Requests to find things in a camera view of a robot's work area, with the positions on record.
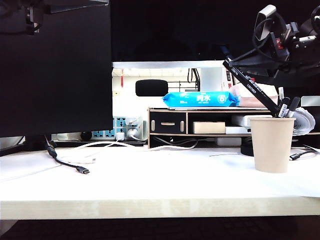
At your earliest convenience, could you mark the black coiled cable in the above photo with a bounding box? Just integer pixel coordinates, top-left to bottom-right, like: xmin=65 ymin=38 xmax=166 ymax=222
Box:
xmin=156 ymin=137 xmax=200 ymax=149

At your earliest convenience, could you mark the rolled printed paper stack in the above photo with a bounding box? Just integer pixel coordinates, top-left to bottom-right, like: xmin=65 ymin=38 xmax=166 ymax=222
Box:
xmin=293 ymin=107 xmax=316 ymax=137

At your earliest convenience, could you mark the thick white charging cable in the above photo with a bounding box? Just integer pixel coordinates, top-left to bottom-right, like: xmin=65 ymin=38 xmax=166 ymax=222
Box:
xmin=57 ymin=140 xmax=199 ymax=165

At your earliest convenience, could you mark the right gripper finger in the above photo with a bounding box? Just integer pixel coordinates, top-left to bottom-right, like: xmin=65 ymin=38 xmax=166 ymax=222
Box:
xmin=229 ymin=49 xmax=277 ymax=68
xmin=245 ymin=68 xmax=279 ymax=84

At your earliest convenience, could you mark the white device under shelf board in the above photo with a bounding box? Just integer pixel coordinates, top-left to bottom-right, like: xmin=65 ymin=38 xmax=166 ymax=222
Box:
xmin=215 ymin=137 xmax=243 ymax=147

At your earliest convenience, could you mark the black cable grey plug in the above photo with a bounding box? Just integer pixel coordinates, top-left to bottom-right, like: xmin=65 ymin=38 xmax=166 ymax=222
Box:
xmin=44 ymin=134 xmax=92 ymax=176

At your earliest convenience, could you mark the wooden desk organizer shelf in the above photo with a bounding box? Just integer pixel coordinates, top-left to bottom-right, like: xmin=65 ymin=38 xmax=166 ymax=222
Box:
xmin=147 ymin=106 xmax=320 ymax=150

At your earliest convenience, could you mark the tall black computer monitor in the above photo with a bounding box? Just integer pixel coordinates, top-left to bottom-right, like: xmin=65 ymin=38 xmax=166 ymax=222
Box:
xmin=0 ymin=0 xmax=114 ymax=139

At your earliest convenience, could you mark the cream cardboard box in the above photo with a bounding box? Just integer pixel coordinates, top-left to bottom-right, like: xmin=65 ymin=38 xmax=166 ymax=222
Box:
xmin=192 ymin=121 xmax=226 ymax=135

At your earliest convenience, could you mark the black chair headrest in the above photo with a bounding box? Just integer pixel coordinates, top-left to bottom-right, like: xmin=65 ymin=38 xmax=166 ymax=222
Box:
xmin=135 ymin=79 xmax=169 ymax=98

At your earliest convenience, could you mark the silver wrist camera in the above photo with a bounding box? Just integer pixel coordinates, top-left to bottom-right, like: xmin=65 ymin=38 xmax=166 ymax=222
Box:
xmin=254 ymin=4 xmax=278 ymax=42

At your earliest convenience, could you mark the black marker grey cap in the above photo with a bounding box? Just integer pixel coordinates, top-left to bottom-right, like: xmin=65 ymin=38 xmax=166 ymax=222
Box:
xmin=287 ymin=96 xmax=301 ymax=119

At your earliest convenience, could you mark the thin black cable metal plug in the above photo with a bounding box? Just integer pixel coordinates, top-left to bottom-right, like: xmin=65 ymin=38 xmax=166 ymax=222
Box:
xmin=289 ymin=149 xmax=317 ymax=161

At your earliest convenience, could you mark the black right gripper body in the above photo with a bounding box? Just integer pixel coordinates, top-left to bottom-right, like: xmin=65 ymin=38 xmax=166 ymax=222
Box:
xmin=268 ymin=21 xmax=301 ymax=76

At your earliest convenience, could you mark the long black marker white print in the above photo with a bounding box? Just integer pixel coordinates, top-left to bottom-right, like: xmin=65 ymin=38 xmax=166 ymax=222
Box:
xmin=221 ymin=58 xmax=282 ymax=118

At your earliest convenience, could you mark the blue white power strip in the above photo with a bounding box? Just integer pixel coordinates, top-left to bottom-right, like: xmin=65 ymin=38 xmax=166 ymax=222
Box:
xmin=91 ymin=117 xmax=148 ymax=141

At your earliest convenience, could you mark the black background monitor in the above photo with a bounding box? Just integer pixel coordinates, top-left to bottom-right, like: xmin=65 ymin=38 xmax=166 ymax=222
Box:
xmin=249 ymin=67 xmax=320 ymax=109

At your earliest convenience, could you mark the white power plug cord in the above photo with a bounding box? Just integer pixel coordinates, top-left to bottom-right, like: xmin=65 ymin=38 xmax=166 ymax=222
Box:
xmin=126 ymin=128 xmax=147 ymax=142

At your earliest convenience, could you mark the beige paper cup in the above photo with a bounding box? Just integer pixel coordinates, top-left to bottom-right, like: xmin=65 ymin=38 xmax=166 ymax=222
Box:
xmin=248 ymin=116 xmax=297 ymax=174

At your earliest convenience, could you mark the black robot camera cable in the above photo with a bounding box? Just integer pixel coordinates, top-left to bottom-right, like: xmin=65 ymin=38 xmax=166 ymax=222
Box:
xmin=251 ymin=16 xmax=276 ymax=59

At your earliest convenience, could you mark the white background column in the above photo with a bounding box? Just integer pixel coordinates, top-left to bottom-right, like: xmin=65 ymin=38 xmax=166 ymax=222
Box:
xmin=199 ymin=67 xmax=224 ymax=93

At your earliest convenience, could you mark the flat white box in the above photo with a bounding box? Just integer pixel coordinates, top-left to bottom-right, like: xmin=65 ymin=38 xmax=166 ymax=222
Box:
xmin=224 ymin=126 xmax=251 ymax=135

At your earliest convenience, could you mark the pink tissue pack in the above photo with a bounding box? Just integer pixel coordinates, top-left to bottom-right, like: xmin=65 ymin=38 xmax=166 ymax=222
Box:
xmin=229 ymin=83 xmax=279 ymax=108

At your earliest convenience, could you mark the wide black monitor silver bezel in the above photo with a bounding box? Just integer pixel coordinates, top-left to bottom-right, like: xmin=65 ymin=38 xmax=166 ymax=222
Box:
xmin=110 ymin=0 xmax=320 ymax=69

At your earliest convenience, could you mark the blue wet wipes pack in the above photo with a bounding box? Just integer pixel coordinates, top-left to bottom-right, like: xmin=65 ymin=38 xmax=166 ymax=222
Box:
xmin=162 ymin=90 xmax=240 ymax=108

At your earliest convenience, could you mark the black wooden drawer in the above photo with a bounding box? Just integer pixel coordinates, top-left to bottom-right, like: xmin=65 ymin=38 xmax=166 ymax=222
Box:
xmin=149 ymin=111 xmax=187 ymax=135

